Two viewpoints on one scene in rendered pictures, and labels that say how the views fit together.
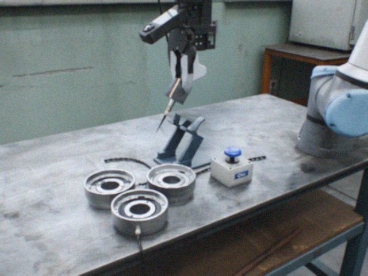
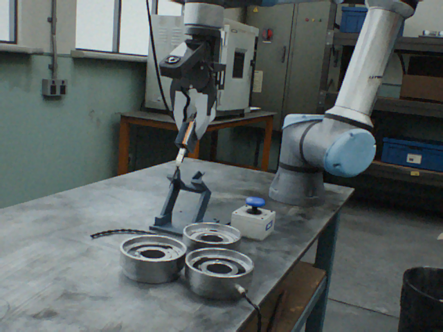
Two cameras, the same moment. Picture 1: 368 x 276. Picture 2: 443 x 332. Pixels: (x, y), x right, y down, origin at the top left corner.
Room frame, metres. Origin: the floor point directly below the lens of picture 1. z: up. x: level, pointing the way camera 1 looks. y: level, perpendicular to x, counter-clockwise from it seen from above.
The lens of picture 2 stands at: (0.03, 0.46, 1.13)
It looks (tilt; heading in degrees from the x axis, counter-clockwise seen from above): 12 degrees down; 327
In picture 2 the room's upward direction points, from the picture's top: 5 degrees clockwise
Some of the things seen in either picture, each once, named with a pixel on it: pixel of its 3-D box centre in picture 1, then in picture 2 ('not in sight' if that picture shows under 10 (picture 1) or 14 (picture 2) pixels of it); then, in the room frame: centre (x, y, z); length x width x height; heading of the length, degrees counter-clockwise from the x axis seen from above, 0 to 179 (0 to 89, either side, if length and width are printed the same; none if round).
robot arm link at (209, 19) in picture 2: not in sight; (202, 18); (0.84, 0.00, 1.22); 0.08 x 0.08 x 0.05
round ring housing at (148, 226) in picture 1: (140, 212); (219, 273); (0.57, 0.08, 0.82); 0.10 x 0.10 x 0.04
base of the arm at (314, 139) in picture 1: (325, 130); (298, 180); (0.93, -0.39, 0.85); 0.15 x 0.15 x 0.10
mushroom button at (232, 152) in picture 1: (232, 158); (254, 209); (0.75, -0.11, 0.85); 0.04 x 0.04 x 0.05
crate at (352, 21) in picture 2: not in sight; (372, 24); (2.87, -2.85, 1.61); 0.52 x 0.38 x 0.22; 36
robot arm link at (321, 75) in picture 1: (333, 90); (306, 138); (0.92, -0.39, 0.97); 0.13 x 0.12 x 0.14; 174
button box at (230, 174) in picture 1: (233, 168); (254, 220); (0.75, -0.11, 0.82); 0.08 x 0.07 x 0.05; 123
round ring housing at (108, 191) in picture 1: (110, 188); (152, 259); (0.66, 0.16, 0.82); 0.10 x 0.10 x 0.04
